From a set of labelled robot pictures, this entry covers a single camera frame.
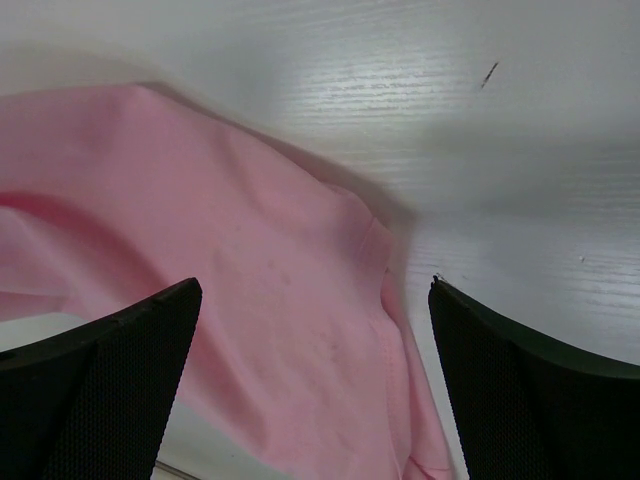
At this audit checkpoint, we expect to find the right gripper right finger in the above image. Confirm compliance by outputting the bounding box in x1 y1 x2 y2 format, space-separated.
428 278 639 479

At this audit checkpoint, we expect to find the pink t shirt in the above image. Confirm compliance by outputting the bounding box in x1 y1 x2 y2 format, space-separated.
1 86 453 479

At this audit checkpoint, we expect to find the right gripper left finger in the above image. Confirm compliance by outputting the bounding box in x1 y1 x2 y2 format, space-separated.
1 278 202 480

